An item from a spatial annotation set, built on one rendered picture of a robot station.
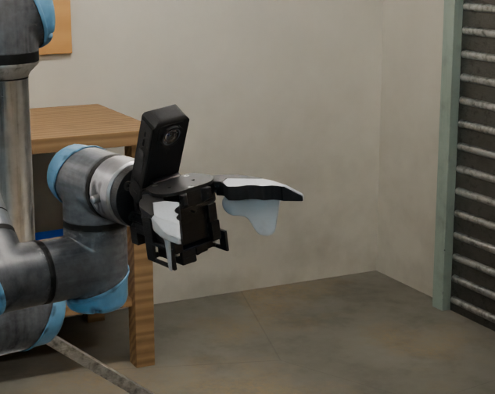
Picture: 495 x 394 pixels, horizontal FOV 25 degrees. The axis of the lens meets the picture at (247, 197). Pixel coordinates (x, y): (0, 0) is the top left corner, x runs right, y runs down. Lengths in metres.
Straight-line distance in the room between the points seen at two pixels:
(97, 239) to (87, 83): 3.13
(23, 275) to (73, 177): 0.13
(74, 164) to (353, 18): 3.66
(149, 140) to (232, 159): 3.56
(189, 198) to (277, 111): 3.63
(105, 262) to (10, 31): 0.35
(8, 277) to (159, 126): 0.26
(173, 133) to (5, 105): 0.41
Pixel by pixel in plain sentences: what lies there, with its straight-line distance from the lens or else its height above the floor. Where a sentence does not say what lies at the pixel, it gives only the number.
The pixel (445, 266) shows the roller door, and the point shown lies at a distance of 4.65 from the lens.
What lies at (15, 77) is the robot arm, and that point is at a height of 1.31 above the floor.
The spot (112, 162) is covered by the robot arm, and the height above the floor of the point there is 1.25.
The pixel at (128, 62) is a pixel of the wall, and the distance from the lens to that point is 4.48.
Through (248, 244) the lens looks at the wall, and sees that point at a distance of 4.84.
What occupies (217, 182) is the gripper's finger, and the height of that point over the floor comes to 1.25.
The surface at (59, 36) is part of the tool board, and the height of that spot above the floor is 1.12.
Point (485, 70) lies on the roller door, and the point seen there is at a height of 0.99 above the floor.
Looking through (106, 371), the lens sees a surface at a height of 0.31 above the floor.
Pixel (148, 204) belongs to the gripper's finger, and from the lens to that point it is 1.14.
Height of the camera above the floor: 1.50
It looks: 13 degrees down
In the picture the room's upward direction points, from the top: straight up
